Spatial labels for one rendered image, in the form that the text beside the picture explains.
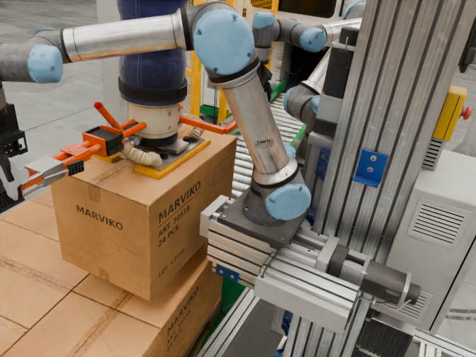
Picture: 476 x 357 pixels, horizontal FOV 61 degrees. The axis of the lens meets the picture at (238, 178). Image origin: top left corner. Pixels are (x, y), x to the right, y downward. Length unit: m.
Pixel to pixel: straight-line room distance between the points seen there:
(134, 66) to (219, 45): 0.53
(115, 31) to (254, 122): 0.37
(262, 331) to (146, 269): 0.82
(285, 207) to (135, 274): 0.62
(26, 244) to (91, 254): 0.53
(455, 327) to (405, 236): 1.50
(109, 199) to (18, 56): 0.55
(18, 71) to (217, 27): 0.40
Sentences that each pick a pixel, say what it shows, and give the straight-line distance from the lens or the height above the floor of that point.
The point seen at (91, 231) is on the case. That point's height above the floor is 0.87.
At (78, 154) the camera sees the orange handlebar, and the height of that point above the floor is 1.22.
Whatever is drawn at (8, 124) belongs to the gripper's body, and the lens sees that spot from 1.02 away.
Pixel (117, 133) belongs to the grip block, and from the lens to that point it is 1.28.
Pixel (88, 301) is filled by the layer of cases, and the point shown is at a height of 0.54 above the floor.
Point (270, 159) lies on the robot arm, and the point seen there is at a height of 1.32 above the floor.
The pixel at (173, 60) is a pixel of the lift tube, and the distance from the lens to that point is 1.32.
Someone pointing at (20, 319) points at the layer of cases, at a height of 0.54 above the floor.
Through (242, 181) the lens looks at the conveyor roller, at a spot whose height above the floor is 0.53.
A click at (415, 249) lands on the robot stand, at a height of 1.04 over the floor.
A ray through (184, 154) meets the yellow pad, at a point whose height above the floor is 1.09.
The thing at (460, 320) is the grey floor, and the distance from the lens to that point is 2.78.
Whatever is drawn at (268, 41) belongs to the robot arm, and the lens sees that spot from 1.47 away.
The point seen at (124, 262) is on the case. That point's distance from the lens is 1.42.
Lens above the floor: 1.75
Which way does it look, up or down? 30 degrees down
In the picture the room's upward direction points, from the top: 6 degrees clockwise
